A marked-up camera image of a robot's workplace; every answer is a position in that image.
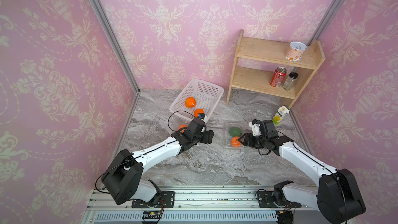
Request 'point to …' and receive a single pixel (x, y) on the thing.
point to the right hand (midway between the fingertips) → (243, 140)
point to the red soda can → (278, 76)
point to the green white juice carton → (279, 115)
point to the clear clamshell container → (227, 124)
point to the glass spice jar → (289, 82)
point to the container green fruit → (235, 131)
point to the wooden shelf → (257, 80)
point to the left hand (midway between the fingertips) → (209, 134)
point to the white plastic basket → (206, 94)
